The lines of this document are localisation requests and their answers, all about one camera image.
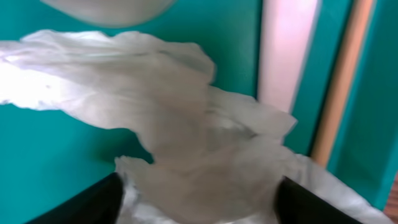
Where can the white napkin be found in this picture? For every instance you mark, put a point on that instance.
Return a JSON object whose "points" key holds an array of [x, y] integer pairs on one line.
{"points": [[218, 156]]}

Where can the white paper cup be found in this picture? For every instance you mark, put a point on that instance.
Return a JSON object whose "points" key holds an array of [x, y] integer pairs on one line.
{"points": [[112, 13]]}

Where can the wooden chopstick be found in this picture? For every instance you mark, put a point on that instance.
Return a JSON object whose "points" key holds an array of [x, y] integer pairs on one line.
{"points": [[341, 80]]}

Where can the teal plastic tray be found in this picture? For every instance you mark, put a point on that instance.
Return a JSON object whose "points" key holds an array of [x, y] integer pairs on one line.
{"points": [[48, 156]]}

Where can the white plastic spoon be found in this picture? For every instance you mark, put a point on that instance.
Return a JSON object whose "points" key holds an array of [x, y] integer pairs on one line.
{"points": [[286, 34]]}

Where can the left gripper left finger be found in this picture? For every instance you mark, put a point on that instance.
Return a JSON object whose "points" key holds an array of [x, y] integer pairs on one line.
{"points": [[98, 204]]}

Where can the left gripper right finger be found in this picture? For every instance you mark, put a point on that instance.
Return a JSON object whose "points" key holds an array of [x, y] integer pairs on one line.
{"points": [[296, 205]]}

